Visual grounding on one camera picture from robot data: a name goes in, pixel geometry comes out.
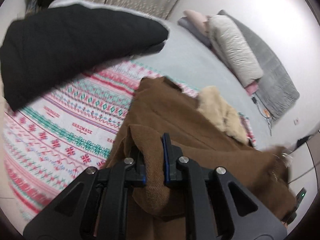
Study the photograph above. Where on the patterned pink green blanket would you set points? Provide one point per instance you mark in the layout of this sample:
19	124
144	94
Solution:
37	175

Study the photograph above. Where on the white grey sliding wardrobe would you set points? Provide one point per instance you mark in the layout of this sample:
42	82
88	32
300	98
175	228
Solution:
304	169

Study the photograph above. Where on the black folded garment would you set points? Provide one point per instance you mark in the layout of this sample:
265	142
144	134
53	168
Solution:
46	49

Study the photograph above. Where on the brown coat with fur collar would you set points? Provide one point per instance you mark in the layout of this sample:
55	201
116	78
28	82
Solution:
159	106

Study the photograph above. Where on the white wall socket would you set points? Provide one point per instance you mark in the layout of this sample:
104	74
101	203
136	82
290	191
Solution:
296	121

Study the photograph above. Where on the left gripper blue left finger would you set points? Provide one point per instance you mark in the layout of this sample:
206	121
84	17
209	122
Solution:
136	171

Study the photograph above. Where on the pink small pillow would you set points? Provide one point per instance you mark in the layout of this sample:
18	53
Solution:
252	88

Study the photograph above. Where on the cream white pillow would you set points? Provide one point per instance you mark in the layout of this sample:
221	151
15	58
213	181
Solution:
234	49

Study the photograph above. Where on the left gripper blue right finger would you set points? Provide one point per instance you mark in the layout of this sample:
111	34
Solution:
172	167

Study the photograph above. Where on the grey folded blanket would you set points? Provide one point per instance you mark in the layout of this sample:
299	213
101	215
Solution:
195	23

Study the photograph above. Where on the light blue bed sheet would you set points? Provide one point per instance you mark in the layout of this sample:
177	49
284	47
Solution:
85	115

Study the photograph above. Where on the grey quilted headboard cushion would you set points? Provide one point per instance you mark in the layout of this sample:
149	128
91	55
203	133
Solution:
277	91

